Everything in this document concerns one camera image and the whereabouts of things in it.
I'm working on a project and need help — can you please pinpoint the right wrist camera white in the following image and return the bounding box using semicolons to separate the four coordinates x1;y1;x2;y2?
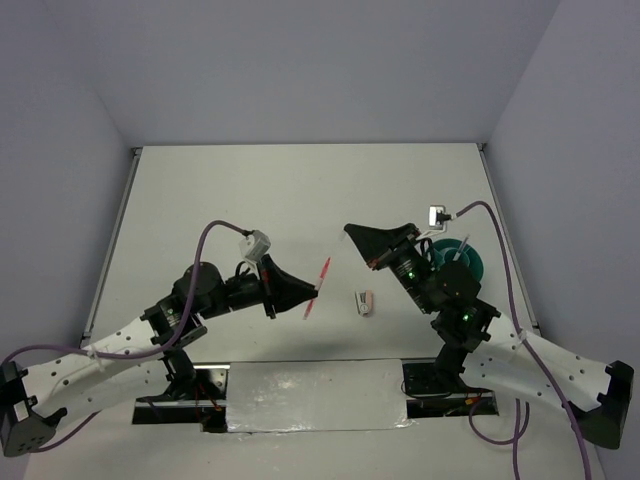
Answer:
417;205;455;240

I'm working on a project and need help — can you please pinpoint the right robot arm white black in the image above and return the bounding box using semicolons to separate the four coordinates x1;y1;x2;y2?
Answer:
344;223;634;449

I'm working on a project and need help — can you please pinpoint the teal round divided organizer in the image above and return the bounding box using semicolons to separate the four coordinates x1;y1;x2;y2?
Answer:
433;238;484;282

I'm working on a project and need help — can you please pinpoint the silver foil covered panel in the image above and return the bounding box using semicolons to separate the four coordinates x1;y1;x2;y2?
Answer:
226;359;411;433

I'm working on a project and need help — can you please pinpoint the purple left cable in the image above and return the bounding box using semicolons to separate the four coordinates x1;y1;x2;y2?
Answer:
0;219;251;454

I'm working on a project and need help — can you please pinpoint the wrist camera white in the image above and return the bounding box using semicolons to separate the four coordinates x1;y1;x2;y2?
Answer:
238;230;271;273
417;205;455;240

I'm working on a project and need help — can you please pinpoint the blue ballpoint pen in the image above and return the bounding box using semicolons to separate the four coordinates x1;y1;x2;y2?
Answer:
453;235;470;261

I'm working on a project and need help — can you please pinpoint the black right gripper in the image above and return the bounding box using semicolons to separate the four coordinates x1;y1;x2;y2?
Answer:
344;222;436;313

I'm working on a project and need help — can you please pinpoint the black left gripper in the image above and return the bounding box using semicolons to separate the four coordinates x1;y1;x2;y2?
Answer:
199;253;317;319

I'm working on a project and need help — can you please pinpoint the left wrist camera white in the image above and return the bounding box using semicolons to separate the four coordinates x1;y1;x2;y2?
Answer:
238;230;271;273

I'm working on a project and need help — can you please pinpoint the pink red gel pen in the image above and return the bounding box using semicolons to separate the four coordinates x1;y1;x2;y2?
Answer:
302;256;332;321

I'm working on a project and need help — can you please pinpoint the aluminium table edge rail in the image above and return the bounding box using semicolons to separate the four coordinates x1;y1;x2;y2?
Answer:
476;143;543;336

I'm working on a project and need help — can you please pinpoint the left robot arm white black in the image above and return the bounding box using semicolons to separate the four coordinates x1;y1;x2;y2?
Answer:
1;255;318;457

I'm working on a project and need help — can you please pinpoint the pink mini stapler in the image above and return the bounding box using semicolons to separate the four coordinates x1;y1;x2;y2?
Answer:
354;290;374;317

